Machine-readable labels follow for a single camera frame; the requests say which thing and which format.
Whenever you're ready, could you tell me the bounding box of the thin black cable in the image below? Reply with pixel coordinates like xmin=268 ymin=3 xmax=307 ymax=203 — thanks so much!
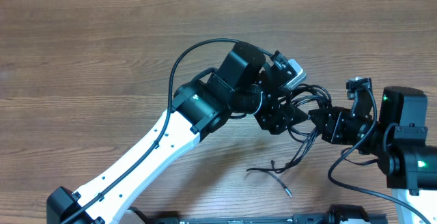
xmin=245 ymin=128 xmax=320 ymax=197

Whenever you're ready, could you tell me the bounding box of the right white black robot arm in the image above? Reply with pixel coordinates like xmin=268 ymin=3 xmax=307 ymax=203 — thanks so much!
xmin=309 ymin=85 xmax=436 ymax=223

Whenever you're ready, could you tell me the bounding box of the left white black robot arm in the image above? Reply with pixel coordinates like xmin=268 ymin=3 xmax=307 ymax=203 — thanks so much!
xmin=46 ymin=40 xmax=307 ymax=223

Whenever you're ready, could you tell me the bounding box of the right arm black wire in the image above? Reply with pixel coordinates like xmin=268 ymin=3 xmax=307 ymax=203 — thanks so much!
xmin=327 ymin=87 xmax=433 ymax=224

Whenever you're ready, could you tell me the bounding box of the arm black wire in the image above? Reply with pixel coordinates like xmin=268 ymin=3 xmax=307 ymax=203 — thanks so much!
xmin=59 ymin=38 xmax=274 ymax=224
xmin=327 ymin=87 xmax=433 ymax=224

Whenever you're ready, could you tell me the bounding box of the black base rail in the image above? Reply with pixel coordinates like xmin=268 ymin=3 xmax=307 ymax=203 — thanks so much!
xmin=145 ymin=204 xmax=389 ymax=224

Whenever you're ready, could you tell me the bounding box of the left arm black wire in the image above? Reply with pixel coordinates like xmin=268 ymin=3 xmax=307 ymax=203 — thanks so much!
xmin=59 ymin=38 xmax=274 ymax=224

